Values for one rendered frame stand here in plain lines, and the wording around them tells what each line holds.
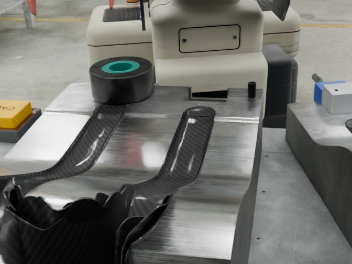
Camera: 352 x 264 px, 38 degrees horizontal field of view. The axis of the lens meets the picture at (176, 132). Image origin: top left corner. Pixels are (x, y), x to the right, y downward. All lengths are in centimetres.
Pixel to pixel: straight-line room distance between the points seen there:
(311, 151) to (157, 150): 19
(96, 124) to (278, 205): 23
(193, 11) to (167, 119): 46
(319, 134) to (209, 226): 32
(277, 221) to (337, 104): 19
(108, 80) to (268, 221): 25
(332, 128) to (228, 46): 44
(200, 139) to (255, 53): 52
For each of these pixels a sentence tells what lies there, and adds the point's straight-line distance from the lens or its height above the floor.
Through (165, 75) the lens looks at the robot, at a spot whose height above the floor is 79.
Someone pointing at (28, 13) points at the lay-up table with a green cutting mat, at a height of 13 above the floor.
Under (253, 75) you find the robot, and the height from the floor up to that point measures 77.
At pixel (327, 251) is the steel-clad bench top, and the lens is 55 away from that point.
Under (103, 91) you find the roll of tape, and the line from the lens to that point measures 64.
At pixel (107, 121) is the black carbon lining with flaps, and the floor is 88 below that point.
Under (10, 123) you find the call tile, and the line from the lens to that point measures 79.
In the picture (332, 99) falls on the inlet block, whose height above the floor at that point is 88.
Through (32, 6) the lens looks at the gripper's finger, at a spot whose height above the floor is 100.
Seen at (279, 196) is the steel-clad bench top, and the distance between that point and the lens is 61.
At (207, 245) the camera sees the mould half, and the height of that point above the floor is 93.
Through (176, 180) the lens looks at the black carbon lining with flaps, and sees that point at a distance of 49.
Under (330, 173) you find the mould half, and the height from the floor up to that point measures 85.
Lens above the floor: 115
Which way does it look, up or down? 27 degrees down
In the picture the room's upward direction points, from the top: 3 degrees counter-clockwise
